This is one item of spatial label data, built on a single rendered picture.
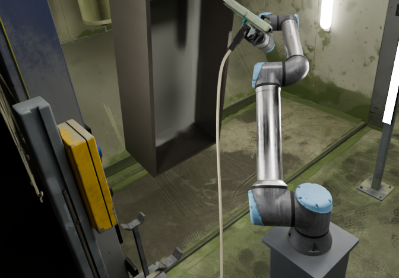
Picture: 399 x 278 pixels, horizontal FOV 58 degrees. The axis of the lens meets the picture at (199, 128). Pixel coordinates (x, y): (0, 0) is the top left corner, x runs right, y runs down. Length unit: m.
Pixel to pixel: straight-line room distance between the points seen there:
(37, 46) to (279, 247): 1.25
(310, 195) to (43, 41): 1.14
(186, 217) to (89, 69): 1.53
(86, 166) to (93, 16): 2.31
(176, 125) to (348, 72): 1.80
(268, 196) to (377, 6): 2.32
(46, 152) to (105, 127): 2.41
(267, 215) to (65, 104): 0.90
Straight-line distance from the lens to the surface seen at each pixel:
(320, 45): 3.83
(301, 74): 1.71
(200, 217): 2.68
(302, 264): 1.65
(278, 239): 1.73
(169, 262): 1.08
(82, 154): 0.79
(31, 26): 1.24
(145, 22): 1.78
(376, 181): 3.02
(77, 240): 0.95
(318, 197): 1.55
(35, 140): 0.78
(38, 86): 1.29
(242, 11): 1.93
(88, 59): 3.32
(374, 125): 3.82
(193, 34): 2.49
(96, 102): 3.22
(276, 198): 1.54
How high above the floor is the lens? 1.93
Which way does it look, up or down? 31 degrees down
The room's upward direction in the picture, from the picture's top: 6 degrees counter-clockwise
